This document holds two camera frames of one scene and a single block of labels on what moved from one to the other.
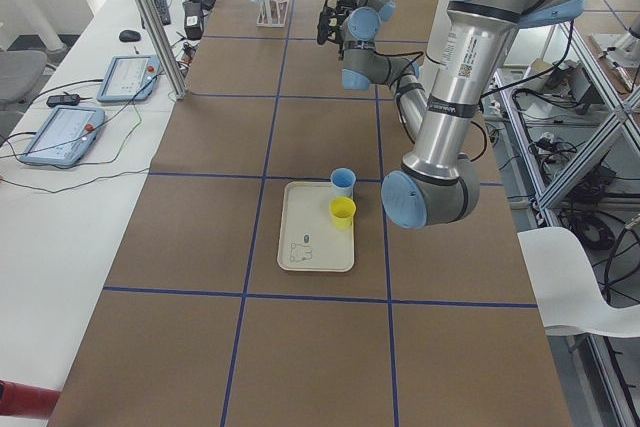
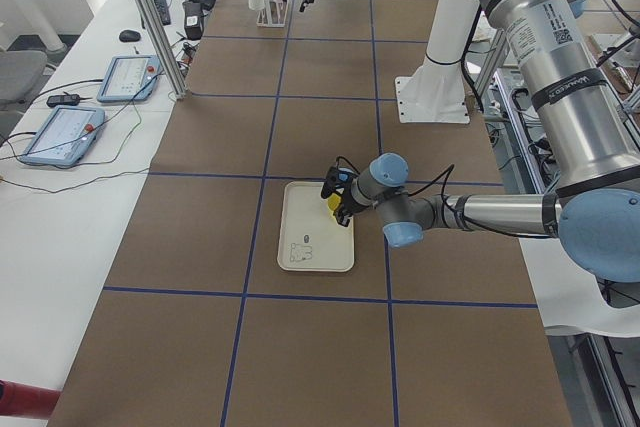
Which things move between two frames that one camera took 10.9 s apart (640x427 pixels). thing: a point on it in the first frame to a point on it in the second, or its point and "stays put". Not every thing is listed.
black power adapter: x=193 y=19 stays put
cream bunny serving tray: x=307 y=239 stays put
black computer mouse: x=129 y=36 stays put
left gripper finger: x=322 y=27 to x=331 y=183
